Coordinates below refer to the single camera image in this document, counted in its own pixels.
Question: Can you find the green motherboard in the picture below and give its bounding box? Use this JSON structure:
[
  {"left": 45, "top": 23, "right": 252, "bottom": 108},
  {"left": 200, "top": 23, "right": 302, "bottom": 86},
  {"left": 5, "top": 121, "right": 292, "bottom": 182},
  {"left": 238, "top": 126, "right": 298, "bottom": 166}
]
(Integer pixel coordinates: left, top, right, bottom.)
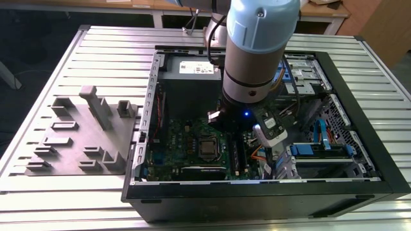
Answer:
[{"left": 145, "top": 117, "right": 257, "bottom": 181}]

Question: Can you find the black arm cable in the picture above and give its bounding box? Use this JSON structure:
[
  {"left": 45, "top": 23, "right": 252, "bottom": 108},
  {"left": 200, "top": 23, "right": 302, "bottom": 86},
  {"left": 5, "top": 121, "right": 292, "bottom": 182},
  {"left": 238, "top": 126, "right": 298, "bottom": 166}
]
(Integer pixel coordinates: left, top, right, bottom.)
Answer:
[{"left": 205, "top": 14, "right": 230, "bottom": 65}]

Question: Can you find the black PC case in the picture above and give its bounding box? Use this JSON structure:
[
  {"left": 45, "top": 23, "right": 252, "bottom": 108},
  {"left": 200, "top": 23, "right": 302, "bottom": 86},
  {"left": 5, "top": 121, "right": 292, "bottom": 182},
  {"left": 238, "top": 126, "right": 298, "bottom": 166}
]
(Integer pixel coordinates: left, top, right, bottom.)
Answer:
[{"left": 120, "top": 44, "right": 411, "bottom": 223}]

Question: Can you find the orange data wire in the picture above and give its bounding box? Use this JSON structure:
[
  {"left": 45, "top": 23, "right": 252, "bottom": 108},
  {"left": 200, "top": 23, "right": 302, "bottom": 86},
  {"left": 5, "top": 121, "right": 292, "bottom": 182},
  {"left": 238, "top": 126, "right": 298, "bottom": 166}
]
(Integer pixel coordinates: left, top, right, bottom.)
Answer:
[{"left": 250, "top": 146, "right": 273, "bottom": 161}]

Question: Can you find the blue drive latch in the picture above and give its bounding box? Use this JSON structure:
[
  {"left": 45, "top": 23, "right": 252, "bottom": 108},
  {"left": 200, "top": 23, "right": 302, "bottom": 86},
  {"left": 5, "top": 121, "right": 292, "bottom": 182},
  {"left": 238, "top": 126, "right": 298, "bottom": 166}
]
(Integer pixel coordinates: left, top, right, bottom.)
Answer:
[{"left": 277, "top": 61, "right": 292, "bottom": 84}]

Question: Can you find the wooden desk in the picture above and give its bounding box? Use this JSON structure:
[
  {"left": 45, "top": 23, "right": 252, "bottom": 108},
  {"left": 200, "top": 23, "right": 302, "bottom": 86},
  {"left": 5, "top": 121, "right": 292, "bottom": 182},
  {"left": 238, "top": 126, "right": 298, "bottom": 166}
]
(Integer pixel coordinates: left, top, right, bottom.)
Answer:
[{"left": 0, "top": 0, "right": 350, "bottom": 34}]

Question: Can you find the grey parts rack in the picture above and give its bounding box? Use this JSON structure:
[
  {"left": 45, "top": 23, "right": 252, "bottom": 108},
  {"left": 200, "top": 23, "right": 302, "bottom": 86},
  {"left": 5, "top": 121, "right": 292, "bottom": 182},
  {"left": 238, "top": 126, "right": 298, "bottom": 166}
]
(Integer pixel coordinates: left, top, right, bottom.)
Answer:
[{"left": 25, "top": 86, "right": 144, "bottom": 178}]

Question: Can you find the grey hanging cable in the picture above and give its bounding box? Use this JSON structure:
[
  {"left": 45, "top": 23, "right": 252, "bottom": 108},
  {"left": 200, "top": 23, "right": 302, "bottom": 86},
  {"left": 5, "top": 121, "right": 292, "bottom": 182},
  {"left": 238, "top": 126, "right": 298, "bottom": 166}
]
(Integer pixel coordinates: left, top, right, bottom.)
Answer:
[{"left": 181, "top": 8, "right": 200, "bottom": 36}]

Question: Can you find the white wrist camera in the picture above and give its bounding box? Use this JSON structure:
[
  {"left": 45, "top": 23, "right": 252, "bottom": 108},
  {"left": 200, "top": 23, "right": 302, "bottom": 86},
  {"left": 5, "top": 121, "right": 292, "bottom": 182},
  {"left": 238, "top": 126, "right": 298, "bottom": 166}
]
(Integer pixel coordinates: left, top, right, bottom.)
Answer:
[{"left": 252, "top": 107, "right": 289, "bottom": 147}]

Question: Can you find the silver CPU in socket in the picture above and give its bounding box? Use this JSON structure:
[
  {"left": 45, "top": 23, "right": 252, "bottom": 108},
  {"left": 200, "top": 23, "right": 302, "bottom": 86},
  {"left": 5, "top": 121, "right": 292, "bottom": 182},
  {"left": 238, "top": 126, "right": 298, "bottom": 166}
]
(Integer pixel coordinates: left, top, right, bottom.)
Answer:
[{"left": 198, "top": 140, "right": 220, "bottom": 155}]

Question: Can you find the black wire bundle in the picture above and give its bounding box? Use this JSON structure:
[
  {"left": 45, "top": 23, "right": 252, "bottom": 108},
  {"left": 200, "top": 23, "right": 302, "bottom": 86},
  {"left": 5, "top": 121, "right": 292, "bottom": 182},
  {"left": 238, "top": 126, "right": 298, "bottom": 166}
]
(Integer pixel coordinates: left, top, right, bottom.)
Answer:
[{"left": 278, "top": 97, "right": 320, "bottom": 128}]

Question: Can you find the brown wooden cabinet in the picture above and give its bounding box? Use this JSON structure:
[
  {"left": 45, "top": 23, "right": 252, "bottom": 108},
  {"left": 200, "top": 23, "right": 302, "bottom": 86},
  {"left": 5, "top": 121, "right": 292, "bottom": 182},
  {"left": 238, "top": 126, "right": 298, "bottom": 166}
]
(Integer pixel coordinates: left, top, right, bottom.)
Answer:
[{"left": 336, "top": 0, "right": 411, "bottom": 65}]

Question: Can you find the grey metal disk bay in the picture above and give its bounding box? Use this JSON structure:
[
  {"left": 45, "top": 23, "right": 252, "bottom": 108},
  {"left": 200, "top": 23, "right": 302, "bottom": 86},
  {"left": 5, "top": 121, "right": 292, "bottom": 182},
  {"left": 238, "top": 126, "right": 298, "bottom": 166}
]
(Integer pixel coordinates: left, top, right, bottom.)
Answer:
[{"left": 273, "top": 146, "right": 362, "bottom": 180}]

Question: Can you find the hard disk in blue carrier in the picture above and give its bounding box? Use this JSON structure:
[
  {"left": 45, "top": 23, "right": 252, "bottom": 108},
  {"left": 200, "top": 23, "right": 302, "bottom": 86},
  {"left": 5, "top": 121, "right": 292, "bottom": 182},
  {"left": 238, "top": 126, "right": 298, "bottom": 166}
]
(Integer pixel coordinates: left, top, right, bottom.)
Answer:
[{"left": 286, "top": 143, "right": 356, "bottom": 167}]

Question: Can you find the grey chair leg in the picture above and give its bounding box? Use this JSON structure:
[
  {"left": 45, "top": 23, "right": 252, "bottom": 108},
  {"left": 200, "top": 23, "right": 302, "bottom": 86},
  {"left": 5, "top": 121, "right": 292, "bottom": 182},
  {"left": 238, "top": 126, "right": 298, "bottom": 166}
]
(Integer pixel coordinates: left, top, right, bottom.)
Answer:
[{"left": 0, "top": 61, "right": 22, "bottom": 89}]

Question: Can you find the grey power supply unit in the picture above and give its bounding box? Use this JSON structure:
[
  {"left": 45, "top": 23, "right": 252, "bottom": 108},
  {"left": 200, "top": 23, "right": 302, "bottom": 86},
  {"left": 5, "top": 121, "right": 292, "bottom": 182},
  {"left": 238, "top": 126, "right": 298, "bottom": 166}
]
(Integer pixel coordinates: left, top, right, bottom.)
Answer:
[{"left": 158, "top": 56, "right": 225, "bottom": 118}]

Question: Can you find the small silver wrist camera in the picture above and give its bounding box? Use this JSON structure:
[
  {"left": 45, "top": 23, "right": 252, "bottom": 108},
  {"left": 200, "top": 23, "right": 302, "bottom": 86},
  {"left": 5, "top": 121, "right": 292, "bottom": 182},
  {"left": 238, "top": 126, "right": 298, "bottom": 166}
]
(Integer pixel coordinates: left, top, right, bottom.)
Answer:
[{"left": 206, "top": 110, "right": 222, "bottom": 125}]

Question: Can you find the blue flat data wire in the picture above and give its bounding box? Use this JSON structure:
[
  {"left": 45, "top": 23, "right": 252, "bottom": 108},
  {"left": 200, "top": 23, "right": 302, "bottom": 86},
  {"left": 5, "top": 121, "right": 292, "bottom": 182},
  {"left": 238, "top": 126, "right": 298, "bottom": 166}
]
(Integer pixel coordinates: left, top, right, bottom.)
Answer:
[{"left": 312, "top": 119, "right": 330, "bottom": 151}]

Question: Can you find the black graphics card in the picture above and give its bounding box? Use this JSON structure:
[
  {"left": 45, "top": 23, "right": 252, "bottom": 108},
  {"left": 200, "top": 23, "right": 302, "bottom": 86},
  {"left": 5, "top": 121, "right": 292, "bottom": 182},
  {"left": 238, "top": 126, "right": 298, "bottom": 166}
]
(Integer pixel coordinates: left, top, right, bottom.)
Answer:
[{"left": 170, "top": 165, "right": 226, "bottom": 181}]

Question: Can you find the metal drive cage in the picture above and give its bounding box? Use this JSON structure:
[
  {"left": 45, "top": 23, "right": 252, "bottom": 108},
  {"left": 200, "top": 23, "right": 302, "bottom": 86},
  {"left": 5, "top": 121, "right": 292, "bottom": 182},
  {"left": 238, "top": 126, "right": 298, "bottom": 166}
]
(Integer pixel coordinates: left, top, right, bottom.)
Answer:
[{"left": 274, "top": 54, "right": 330, "bottom": 109}]

